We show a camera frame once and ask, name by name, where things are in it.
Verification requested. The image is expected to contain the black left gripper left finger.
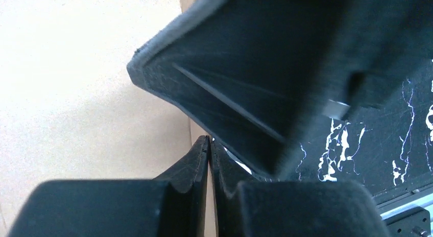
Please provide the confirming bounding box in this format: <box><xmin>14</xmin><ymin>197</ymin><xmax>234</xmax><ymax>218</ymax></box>
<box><xmin>9</xmin><ymin>136</ymin><xmax>210</xmax><ymax>236</ymax></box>

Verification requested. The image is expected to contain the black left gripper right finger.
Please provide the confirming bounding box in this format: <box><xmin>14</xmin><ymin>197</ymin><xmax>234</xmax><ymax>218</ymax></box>
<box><xmin>210</xmin><ymin>142</ymin><xmax>390</xmax><ymax>236</ymax></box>

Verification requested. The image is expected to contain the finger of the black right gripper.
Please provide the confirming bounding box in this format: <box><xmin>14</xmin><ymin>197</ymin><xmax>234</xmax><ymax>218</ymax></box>
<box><xmin>127</xmin><ymin>0</ymin><xmax>432</xmax><ymax>179</ymax></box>

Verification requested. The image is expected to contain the brown cardboard box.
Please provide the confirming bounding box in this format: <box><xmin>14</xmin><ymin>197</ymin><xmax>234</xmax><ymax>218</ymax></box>
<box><xmin>1</xmin><ymin>0</ymin><xmax>204</xmax><ymax>236</ymax></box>

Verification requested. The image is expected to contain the aluminium rail frame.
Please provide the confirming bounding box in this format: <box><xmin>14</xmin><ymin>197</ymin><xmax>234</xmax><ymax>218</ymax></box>
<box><xmin>377</xmin><ymin>187</ymin><xmax>432</xmax><ymax>220</ymax></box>

